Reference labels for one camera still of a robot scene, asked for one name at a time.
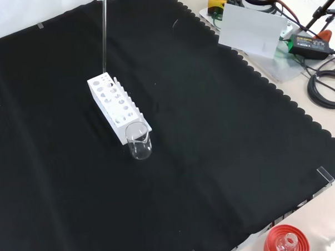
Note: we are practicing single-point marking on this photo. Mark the clear glass rod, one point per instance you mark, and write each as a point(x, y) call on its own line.
point(104, 36)

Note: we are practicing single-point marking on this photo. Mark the white test tube rack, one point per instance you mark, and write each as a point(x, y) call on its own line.
point(110, 100)

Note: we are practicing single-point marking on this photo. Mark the clear glass beaker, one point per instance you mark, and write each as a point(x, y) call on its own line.
point(139, 143)

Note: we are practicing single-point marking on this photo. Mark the clear tape strip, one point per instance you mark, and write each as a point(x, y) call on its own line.
point(40, 25)

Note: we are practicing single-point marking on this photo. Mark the yellow stop button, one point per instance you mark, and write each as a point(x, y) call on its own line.
point(216, 2)

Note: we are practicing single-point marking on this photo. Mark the pale white board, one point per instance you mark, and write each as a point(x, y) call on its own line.
point(249, 30)

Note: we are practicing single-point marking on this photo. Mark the black bench cloth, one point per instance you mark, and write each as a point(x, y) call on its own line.
point(212, 129)

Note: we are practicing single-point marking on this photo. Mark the black power adapter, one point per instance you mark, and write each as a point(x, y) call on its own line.
point(310, 45)

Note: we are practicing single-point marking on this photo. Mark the black tripod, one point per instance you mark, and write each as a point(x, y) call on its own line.
point(322, 7)

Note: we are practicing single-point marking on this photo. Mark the clear glass flask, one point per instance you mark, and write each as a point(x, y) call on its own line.
point(286, 244)

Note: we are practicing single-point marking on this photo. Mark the grey metal base plate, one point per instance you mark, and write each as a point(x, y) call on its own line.
point(284, 69)

